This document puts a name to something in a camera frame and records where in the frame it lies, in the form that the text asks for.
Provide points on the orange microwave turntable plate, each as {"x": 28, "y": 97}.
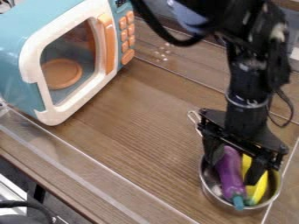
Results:
{"x": 62, "y": 73}

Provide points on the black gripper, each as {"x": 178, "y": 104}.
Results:
{"x": 241, "y": 128}

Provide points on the silver pot with wire handle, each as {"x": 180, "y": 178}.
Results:
{"x": 210, "y": 184}

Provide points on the purple toy eggplant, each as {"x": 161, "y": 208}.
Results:
{"x": 230, "y": 176}

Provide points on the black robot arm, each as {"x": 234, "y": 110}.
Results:
{"x": 254, "y": 29}

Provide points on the blue toy microwave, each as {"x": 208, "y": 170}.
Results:
{"x": 92, "y": 31}

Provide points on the yellow toy corn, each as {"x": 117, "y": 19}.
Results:
{"x": 256, "y": 191}

